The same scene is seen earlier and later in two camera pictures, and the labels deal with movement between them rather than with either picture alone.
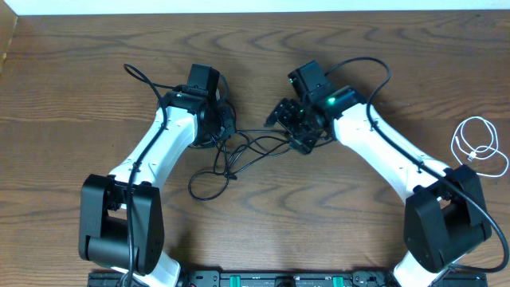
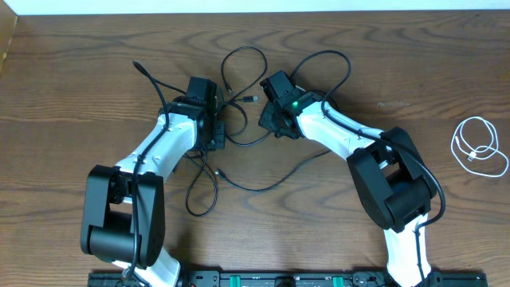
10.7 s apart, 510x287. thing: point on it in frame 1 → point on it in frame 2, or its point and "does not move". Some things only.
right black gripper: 282,114 → 265,121
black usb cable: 234,150 → 241,92
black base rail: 296,278 does not move
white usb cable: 474,143 does not move
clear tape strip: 393,104 does not move
